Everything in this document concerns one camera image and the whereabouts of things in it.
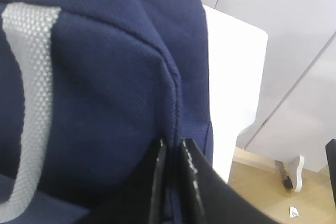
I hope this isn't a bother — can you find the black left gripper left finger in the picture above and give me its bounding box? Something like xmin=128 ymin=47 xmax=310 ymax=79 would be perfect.
xmin=148 ymin=138 xmax=166 ymax=224

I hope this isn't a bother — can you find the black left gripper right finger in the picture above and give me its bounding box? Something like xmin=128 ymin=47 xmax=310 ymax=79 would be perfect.
xmin=178 ymin=138 xmax=276 ymax=224

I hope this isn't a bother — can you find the navy blue lunch bag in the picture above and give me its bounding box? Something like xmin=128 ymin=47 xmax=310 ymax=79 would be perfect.
xmin=1 ymin=0 xmax=213 ymax=223

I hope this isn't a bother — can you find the white paper scrap on floor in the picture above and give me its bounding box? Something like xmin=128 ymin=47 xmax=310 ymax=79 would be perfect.
xmin=289 ymin=206 xmax=299 ymax=218

